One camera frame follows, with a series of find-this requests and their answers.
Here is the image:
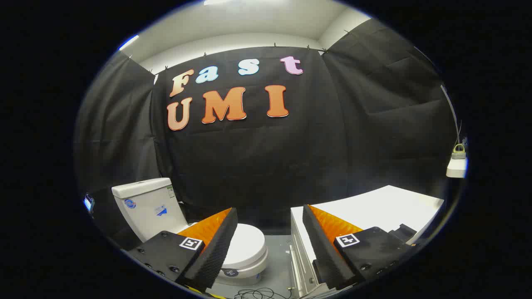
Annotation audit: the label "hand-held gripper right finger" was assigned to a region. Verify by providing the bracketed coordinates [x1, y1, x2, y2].
[302, 204, 416, 290]

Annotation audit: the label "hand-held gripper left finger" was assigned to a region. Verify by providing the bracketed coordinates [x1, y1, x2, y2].
[125, 207, 239, 293]

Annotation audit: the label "white toilet lid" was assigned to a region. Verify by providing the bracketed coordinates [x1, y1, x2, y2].
[222, 223, 267, 268]

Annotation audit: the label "white toilet with tank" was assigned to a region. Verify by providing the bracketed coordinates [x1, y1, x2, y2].
[111, 178, 269, 287]

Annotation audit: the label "white drawer cabinet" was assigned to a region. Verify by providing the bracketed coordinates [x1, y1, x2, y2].
[290, 185, 445, 298]

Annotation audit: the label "black backdrop cloth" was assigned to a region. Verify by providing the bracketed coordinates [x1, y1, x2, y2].
[74, 19, 460, 250]

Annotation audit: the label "tangled black floor cables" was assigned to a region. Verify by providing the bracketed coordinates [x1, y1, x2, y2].
[233, 287, 292, 299]

